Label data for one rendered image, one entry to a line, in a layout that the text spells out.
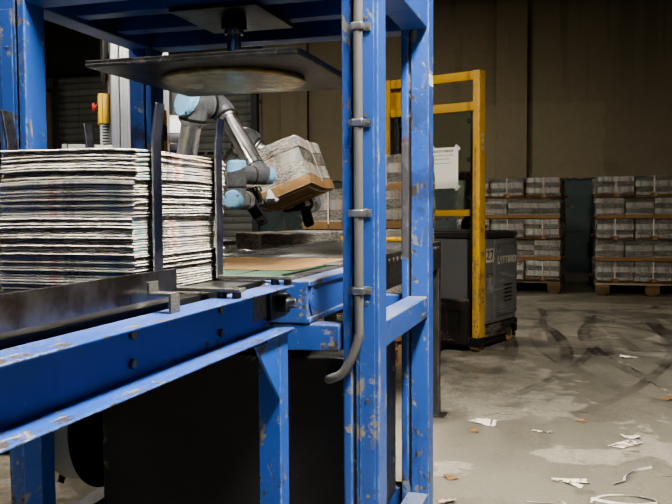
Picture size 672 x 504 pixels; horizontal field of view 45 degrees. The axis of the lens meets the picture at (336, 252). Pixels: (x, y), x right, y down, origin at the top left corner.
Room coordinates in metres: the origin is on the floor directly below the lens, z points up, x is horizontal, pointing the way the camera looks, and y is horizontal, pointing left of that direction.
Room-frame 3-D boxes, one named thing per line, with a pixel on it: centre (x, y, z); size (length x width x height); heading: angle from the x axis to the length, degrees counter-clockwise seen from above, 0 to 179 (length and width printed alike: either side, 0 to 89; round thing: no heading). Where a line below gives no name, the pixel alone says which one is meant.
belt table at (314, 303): (2.17, 0.27, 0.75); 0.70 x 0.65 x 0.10; 163
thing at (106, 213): (1.63, 0.43, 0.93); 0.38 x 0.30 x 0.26; 163
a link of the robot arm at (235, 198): (3.17, 0.39, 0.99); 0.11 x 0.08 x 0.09; 163
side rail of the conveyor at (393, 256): (3.08, -0.27, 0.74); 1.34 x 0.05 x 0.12; 163
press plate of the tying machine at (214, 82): (2.17, 0.27, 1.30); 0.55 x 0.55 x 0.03; 73
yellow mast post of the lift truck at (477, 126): (5.35, -0.93, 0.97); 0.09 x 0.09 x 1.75; 52
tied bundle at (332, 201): (4.74, -0.04, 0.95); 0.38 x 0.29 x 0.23; 54
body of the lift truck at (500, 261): (5.85, -0.89, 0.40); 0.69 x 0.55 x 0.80; 52
